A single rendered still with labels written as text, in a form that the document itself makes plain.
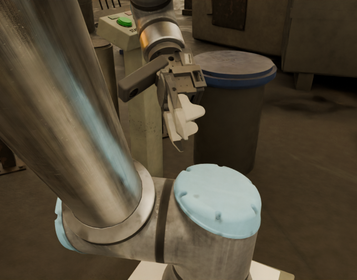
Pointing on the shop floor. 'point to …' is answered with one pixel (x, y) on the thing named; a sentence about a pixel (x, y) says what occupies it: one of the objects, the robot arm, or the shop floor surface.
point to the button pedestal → (154, 145)
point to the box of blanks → (323, 40)
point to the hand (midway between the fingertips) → (177, 140)
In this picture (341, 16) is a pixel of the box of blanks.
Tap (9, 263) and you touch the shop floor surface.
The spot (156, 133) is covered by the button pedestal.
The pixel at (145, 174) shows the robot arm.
